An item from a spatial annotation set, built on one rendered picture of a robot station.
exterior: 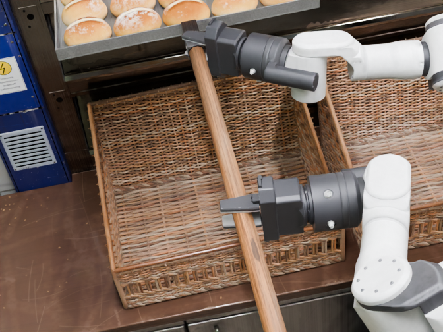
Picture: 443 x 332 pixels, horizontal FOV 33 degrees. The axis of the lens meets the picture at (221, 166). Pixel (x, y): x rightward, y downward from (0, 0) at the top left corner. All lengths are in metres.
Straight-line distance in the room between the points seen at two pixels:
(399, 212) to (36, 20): 1.09
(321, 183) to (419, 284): 0.29
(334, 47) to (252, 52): 0.15
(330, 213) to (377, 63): 0.37
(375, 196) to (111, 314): 0.92
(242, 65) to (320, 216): 0.40
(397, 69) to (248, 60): 0.27
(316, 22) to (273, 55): 0.57
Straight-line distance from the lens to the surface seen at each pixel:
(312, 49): 1.35
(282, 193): 1.12
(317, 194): 1.12
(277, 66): 1.36
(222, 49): 1.42
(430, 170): 2.05
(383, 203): 1.08
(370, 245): 1.04
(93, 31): 1.54
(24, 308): 1.92
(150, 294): 1.80
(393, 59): 1.40
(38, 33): 1.88
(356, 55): 1.37
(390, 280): 0.92
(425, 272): 0.92
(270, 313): 1.02
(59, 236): 2.03
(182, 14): 1.54
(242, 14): 1.55
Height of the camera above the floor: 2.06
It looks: 45 degrees down
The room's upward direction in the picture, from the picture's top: 9 degrees counter-clockwise
